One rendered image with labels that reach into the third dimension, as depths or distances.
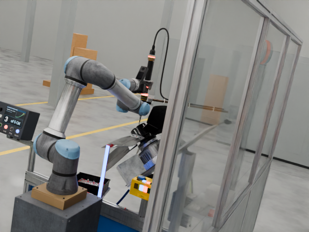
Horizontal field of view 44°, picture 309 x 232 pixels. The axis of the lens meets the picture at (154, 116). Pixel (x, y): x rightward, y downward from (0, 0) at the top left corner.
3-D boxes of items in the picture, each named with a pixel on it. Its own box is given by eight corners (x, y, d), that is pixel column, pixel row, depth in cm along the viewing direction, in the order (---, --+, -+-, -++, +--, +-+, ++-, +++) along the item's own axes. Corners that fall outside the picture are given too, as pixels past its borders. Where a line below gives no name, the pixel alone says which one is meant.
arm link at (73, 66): (44, 162, 180) (87, 55, 183) (26, 152, 189) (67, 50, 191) (63, 166, 190) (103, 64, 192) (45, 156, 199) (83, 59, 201)
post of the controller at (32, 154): (33, 171, 247) (37, 142, 243) (30, 172, 244) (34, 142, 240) (30, 170, 248) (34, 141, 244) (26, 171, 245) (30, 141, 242)
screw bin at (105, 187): (108, 188, 254) (110, 179, 253) (101, 198, 238) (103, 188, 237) (77, 181, 257) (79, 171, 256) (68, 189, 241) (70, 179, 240)
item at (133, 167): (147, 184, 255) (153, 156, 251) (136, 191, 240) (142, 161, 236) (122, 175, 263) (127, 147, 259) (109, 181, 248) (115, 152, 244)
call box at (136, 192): (161, 200, 213) (165, 182, 211) (153, 206, 204) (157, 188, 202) (136, 191, 219) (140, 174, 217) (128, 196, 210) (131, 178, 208)
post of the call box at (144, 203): (145, 216, 214) (149, 196, 212) (142, 218, 212) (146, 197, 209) (140, 214, 216) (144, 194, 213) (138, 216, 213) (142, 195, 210)
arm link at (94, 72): (105, 59, 177) (154, 103, 216) (89, 55, 184) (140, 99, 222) (93, 80, 175) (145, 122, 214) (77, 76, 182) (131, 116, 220)
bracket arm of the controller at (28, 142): (37, 147, 244) (37, 142, 243) (33, 147, 241) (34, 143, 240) (9, 136, 253) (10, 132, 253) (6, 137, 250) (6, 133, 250)
